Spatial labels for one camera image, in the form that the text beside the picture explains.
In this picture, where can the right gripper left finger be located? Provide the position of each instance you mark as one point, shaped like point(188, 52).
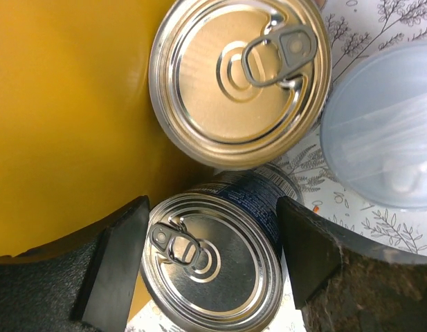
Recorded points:
point(84, 281)

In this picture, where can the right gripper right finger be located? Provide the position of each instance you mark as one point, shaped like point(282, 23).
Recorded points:
point(342, 281)

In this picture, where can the blue can silver pull-tab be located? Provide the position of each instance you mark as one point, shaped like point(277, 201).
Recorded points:
point(213, 257)

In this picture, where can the yellow wooden shelf cabinet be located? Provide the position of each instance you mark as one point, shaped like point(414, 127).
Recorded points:
point(78, 135)

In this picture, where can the wide yellow can clear lid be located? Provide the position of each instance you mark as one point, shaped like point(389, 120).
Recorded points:
point(373, 132)

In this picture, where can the rear silver pull-tab can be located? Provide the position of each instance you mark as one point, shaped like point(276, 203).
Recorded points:
point(235, 84)

